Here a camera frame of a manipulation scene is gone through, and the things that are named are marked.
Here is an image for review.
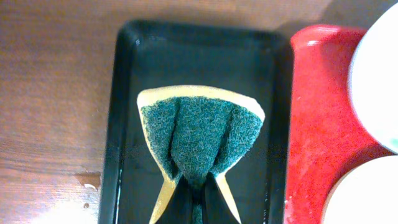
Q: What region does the green and yellow sponge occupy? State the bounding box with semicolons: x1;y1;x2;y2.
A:
137;85;266;223

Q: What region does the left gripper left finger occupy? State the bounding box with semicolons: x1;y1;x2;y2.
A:
156;177;193;224

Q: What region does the light blue plate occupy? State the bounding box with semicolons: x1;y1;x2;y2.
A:
348;4;397;153

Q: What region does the black plastic tray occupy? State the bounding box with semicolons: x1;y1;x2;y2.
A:
99;21;294;223

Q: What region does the red plastic tray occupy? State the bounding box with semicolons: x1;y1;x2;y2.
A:
284;24;389;224

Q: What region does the light green plate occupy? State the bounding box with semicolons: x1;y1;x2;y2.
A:
321;156;397;224

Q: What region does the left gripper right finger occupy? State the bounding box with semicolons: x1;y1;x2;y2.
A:
203;174;239;224

